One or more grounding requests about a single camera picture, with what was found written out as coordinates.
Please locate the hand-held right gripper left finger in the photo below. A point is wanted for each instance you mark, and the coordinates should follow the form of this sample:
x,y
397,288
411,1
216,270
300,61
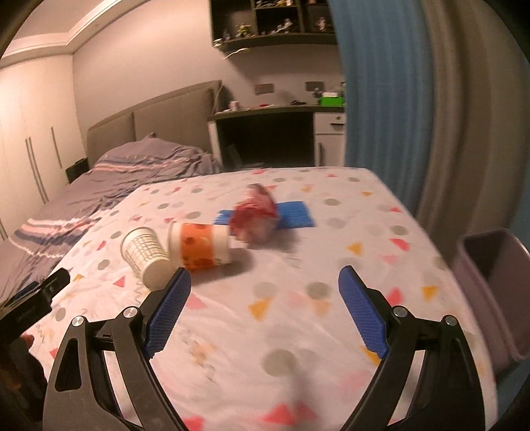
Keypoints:
x,y
169,311

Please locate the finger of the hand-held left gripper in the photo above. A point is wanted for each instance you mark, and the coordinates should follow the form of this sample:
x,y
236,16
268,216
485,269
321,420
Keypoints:
x,y
27,292
56,281

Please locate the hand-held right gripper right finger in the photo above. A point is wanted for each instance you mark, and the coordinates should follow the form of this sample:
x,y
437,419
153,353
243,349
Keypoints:
x,y
364,315

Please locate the grey plastic bin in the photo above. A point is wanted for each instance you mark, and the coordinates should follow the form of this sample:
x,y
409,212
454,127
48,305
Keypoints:
x,y
484,282

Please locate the red wrapper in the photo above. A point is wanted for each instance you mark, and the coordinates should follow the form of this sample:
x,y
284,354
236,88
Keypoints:
x,y
254,215

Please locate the orange and white paper cup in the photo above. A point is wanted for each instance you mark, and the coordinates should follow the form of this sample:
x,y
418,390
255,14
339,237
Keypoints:
x,y
198,244

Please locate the black nightstand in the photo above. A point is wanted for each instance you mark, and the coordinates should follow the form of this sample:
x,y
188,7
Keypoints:
x,y
76,170

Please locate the blue flat cloth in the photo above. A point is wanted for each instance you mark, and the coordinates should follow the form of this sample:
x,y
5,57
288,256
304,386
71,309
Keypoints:
x,y
296,213

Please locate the white wardrobe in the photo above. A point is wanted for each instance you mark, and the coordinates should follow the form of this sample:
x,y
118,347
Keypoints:
x,y
33,124

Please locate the white drawer cabinet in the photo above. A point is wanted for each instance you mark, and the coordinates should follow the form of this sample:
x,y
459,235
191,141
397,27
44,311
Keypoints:
x,y
329,136

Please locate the grey padded headboard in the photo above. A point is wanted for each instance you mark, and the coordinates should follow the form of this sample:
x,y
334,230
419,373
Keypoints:
x,y
165,116

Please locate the green box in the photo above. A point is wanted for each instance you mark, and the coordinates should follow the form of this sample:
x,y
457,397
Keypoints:
x,y
331,100

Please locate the dark wooden desk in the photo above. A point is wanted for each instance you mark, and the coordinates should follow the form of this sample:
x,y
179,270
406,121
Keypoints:
x,y
265,112

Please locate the blue and grey curtain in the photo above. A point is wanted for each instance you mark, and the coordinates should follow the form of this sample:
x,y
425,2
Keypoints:
x,y
385,83

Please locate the row of small figurines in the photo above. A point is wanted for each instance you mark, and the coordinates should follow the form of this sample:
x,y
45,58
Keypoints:
x,y
273,28

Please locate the grey wall socket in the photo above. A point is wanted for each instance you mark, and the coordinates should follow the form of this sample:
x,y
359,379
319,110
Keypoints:
x,y
263,88
313,86

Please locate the dark wall shelf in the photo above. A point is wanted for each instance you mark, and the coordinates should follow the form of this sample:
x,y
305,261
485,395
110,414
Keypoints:
x,y
232,43

